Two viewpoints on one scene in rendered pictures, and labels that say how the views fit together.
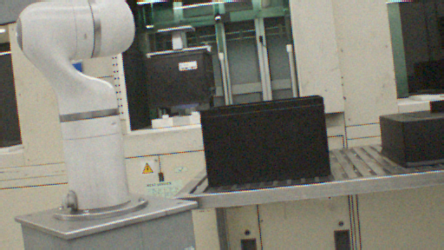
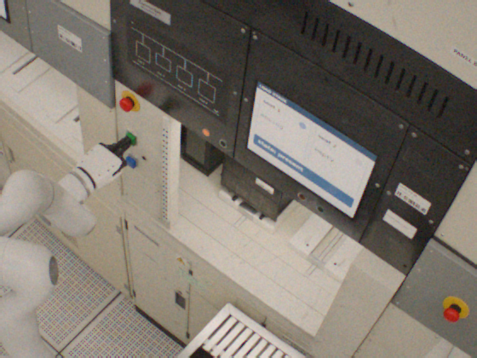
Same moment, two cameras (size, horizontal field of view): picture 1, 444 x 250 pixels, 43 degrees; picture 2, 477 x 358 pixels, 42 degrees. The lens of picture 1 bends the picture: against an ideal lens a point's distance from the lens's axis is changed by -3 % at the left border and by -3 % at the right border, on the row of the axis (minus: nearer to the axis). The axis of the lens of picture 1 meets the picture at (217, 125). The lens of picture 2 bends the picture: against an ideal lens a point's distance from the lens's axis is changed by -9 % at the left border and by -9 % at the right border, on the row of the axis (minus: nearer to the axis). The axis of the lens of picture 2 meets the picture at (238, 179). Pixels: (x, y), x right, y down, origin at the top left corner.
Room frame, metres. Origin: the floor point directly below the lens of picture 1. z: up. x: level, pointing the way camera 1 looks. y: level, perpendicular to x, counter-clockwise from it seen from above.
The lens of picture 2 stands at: (0.97, -0.30, 2.62)
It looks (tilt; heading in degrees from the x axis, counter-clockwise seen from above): 53 degrees down; 23
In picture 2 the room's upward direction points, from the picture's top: 9 degrees clockwise
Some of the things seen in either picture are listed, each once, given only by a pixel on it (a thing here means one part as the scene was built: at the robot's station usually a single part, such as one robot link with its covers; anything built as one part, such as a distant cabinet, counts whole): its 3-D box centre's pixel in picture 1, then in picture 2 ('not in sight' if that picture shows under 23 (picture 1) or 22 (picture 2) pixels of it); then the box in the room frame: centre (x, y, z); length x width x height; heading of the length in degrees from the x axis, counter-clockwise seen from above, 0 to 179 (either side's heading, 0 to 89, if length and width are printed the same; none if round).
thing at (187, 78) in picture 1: (180, 72); (272, 159); (2.14, 0.11, 1.06); 0.24 x 0.20 x 0.32; 82
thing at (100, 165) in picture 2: not in sight; (96, 168); (1.75, 0.45, 1.20); 0.11 x 0.10 x 0.07; 173
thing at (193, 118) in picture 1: (186, 117); (265, 192); (2.14, 0.11, 0.89); 0.22 x 0.21 x 0.04; 172
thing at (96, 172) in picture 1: (95, 164); not in sight; (1.16, 0.25, 0.85); 0.19 x 0.19 x 0.18
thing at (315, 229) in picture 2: not in sight; (334, 239); (2.10, -0.16, 0.89); 0.22 x 0.21 x 0.04; 172
